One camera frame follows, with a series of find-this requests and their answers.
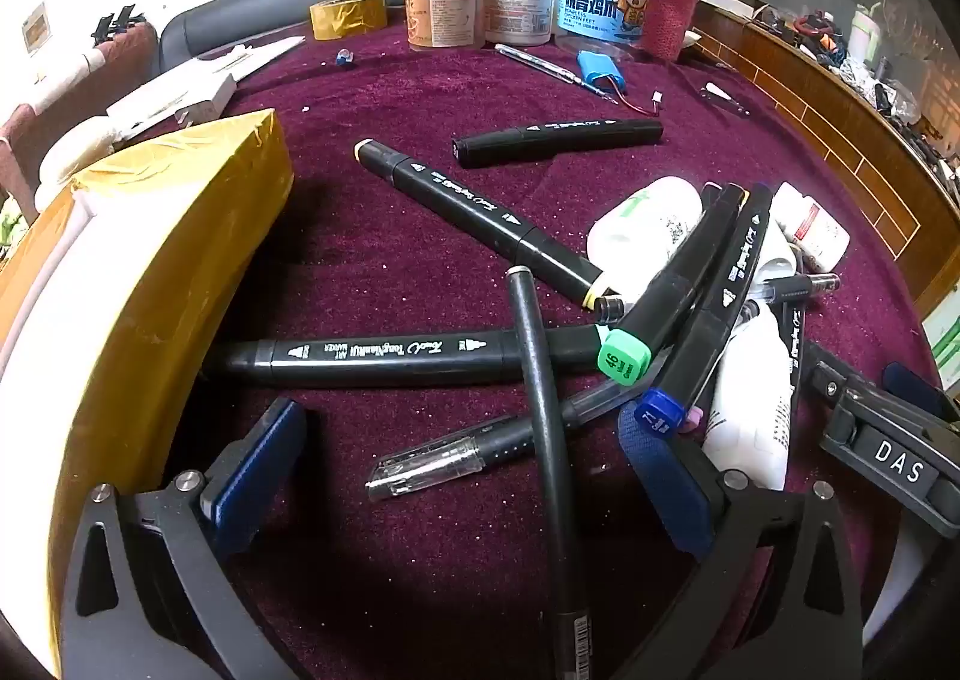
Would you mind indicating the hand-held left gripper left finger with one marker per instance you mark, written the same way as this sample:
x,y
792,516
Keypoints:
x,y
251,477

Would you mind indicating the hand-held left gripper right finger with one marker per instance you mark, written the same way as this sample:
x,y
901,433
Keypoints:
x,y
664,485

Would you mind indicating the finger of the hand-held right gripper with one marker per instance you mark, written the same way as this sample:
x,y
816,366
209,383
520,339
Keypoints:
x,y
836,376
915,380

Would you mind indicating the black marker pink caps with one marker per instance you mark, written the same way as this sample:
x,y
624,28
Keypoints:
x,y
694,421

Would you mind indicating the white spray bottle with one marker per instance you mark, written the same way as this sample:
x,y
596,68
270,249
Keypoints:
x,y
750,410

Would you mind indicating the clear barrel black pen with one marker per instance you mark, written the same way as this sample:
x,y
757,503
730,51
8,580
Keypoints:
x,y
795,286

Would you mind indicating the white bottle red label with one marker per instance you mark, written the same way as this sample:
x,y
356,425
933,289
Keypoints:
x,y
814,223

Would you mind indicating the black marker light blue caps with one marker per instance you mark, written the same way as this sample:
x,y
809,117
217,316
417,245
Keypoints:
x,y
375,355

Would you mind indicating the slim black pen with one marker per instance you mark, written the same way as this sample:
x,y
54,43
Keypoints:
x,y
536,365

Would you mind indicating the black marker green caps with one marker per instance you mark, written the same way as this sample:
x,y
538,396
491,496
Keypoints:
x,y
675,290

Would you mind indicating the black gel pen clear cap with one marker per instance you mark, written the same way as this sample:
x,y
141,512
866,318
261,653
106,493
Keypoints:
x,y
450,455

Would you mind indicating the yellow taped white tray box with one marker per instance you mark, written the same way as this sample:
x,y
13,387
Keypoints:
x,y
135,260

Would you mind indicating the white bottle green mark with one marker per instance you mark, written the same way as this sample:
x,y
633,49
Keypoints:
x,y
637,223

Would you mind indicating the black marker yellow caps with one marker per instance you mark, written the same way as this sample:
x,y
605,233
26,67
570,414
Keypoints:
x,y
480,204

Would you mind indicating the black marker orange caps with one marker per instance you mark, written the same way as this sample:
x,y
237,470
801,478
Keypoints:
x,y
555,139

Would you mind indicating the wooden sideboard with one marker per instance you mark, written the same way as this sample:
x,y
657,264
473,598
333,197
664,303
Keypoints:
x,y
847,140

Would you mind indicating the small white tool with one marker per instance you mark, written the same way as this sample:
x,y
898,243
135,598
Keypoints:
x,y
724,97

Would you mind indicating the pile of tools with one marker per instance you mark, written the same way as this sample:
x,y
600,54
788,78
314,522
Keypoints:
x,y
870,58

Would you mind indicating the round white cake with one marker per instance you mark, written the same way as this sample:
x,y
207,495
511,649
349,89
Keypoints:
x,y
64,174
90,136

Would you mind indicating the blue battery pack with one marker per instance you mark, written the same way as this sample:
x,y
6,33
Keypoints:
x,y
604,71

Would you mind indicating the white cardboard box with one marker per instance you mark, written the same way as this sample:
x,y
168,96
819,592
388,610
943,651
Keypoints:
x,y
172,99

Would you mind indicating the white papers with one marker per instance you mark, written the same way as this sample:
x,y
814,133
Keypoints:
x,y
247,58

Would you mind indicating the silver pen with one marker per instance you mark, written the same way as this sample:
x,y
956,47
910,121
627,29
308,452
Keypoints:
x,y
547,69

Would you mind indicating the maroon armchair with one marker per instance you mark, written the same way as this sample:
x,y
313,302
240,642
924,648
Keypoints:
x,y
112,73

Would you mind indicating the black leather sofa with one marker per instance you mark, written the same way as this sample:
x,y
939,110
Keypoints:
x,y
240,13

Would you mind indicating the yellow tape roll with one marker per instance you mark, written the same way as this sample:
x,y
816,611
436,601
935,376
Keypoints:
x,y
349,17

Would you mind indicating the black clip stand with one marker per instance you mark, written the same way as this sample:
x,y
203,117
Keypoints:
x,y
118,24

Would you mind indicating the white plastic tub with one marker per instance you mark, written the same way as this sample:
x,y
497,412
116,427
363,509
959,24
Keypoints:
x,y
520,2

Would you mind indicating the glass jar orange label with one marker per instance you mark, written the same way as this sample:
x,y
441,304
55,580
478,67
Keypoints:
x,y
446,13

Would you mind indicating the small wall plaque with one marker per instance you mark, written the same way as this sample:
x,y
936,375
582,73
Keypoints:
x,y
34,32

